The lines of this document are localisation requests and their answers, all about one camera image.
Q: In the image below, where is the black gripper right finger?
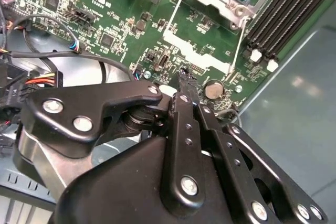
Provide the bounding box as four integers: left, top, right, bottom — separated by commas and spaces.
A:
184, 68, 329, 224

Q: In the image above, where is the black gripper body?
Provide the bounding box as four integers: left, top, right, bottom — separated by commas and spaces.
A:
54, 136, 249, 224

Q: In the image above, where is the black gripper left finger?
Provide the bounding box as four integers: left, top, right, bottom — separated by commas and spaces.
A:
20, 67, 207, 211

